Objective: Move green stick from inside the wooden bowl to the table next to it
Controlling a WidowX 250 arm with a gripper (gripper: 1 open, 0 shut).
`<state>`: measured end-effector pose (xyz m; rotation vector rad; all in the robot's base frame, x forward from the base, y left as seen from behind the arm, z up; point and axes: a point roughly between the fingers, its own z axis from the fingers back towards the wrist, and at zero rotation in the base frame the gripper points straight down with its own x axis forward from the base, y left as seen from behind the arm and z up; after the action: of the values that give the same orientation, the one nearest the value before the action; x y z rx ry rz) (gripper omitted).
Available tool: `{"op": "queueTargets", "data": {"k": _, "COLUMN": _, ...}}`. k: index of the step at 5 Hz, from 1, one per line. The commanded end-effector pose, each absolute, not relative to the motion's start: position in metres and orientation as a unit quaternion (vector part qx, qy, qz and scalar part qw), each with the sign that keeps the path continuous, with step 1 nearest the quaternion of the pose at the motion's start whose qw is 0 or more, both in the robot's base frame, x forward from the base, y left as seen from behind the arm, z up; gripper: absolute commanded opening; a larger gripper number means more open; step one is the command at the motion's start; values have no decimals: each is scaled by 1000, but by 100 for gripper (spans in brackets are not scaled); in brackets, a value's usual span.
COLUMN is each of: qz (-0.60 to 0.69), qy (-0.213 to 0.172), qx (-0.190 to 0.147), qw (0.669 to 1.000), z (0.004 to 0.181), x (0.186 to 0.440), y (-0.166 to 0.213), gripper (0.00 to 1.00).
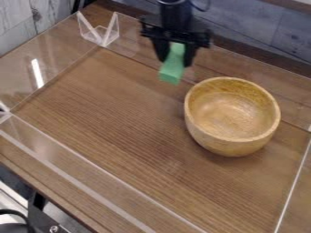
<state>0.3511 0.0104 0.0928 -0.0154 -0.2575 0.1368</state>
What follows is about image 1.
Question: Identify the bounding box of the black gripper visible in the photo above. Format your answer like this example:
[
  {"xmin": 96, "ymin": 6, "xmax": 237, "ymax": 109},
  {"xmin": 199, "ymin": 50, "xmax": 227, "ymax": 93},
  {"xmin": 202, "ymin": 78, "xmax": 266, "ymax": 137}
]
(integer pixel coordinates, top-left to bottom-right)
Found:
[{"xmin": 139, "ymin": 0, "xmax": 213, "ymax": 67}]

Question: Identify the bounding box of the green rectangular stick block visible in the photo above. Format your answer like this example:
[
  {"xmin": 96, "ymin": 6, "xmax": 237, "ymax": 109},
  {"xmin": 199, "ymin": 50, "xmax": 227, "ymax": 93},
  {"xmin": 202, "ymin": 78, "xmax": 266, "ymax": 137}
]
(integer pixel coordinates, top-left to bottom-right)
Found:
[{"xmin": 159, "ymin": 43, "xmax": 185, "ymax": 85}]

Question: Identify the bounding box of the wooden bowl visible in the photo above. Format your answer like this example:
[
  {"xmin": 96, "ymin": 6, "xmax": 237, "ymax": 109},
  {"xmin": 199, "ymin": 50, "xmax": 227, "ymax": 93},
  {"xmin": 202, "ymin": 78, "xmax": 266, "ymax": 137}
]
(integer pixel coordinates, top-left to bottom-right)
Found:
[{"xmin": 183, "ymin": 76, "xmax": 281, "ymax": 157}]

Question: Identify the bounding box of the clear acrylic corner bracket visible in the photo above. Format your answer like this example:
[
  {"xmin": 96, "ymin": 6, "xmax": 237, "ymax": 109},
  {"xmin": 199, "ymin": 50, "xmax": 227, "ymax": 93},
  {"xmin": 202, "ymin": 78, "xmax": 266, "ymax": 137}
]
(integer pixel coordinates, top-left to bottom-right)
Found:
[{"xmin": 76, "ymin": 12, "xmax": 119, "ymax": 47}]

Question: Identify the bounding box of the clear acrylic enclosure wall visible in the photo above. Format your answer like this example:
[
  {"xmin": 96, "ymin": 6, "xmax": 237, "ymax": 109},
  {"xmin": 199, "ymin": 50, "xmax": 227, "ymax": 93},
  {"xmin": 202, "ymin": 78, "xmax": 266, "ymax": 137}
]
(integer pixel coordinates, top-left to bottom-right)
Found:
[{"xmin": 0, "ymin": 14, "xmax": 311, "ymax": 233}]

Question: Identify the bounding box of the black table leg frame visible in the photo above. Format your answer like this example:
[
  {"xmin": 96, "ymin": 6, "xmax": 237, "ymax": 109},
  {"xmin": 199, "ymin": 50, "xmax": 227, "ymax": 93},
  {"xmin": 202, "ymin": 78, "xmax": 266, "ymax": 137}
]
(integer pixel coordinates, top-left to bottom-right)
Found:
[{"xmin": 28, "ymin": 192, "xmax": 71, "ymax": 233}]

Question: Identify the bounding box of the black cable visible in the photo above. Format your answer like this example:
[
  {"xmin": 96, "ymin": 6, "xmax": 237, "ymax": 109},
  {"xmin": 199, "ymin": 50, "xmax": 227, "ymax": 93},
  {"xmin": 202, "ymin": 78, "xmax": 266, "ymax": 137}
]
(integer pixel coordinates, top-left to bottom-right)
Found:
[{"xmin": 0, "ymin": 208, "xmax": 31, "ymax": 222}]

